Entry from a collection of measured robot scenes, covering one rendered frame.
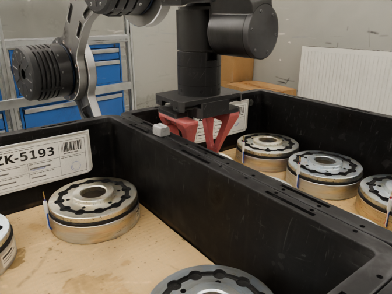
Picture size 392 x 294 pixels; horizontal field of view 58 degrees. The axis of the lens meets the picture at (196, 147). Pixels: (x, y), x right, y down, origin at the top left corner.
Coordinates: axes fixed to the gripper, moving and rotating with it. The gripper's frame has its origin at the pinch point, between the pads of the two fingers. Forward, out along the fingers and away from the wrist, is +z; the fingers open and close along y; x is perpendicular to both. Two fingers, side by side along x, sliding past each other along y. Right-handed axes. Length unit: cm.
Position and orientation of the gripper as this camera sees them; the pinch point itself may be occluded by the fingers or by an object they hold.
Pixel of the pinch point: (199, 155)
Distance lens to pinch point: 50.3
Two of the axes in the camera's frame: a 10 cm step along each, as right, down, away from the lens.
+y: 8.1, -2.2, 5.5
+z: 0.0, 9.3, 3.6
